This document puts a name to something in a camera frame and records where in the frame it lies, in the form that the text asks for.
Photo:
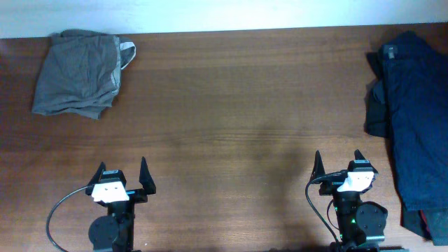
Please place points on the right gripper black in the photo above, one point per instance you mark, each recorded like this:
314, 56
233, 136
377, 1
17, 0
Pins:
330, 186

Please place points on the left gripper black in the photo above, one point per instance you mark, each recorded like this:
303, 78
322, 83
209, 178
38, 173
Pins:
141, 196

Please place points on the black garment with red trim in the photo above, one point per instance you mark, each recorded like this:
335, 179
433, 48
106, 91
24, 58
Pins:
430, 224

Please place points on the navy blue shorts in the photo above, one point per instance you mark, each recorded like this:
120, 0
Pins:
415, 83

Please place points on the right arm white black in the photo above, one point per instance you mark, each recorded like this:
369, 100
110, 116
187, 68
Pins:
360, 225

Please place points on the grey folded garment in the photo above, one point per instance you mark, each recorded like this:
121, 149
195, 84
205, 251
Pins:
81, 73

